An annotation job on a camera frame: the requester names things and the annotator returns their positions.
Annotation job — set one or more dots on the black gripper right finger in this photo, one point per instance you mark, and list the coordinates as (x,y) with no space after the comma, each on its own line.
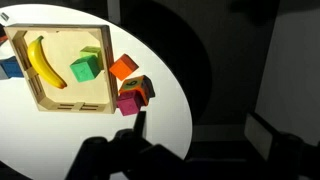
(261,138)

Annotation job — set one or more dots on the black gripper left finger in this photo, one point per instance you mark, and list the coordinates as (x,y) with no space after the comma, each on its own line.
(140,122)

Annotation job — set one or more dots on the orange block with green number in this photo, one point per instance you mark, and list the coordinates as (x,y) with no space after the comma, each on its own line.
(135,84)

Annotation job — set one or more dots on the plain orange block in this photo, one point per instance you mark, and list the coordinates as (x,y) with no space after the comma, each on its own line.
(122,67)

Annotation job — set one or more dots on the wooden crate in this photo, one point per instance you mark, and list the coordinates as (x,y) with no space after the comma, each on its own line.
(110,66)

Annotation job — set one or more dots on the light green block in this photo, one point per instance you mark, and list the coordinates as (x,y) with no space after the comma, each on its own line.
(91,51)

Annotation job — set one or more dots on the blue block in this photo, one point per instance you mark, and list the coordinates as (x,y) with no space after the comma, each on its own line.
(12,68)

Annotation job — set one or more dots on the yellow banana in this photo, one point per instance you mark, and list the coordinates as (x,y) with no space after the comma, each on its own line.
(41,63)

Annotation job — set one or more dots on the red object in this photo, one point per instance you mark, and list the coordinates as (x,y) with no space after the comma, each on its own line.
(2,38)

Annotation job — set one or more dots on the small grey object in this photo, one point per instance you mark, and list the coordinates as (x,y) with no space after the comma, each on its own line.
(4,16)

